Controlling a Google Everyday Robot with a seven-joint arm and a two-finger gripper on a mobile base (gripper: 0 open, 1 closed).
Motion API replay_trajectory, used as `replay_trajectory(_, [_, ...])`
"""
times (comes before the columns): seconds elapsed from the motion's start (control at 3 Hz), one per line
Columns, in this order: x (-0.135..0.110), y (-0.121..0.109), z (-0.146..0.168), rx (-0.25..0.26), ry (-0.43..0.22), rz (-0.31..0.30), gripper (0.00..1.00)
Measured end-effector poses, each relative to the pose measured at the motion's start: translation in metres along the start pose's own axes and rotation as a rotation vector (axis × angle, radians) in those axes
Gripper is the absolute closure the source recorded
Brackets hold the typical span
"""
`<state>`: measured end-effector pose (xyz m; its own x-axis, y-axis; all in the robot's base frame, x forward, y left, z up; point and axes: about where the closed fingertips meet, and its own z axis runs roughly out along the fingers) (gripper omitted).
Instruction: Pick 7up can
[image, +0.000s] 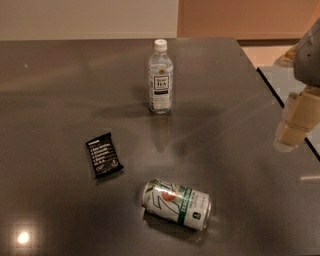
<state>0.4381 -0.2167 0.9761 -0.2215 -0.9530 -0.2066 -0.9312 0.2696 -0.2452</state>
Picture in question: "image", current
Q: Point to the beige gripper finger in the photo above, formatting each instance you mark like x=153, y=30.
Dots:
x=301, y=114

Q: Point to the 7up soda can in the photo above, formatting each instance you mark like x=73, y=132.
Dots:
x=177, y=203

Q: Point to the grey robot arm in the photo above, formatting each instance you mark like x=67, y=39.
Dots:
x=306, y=64

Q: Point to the clear plastic water bottle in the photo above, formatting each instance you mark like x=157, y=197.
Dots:
x=160, y=78

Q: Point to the black snack bar wrapper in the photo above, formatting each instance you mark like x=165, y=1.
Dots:
x=103, y=155

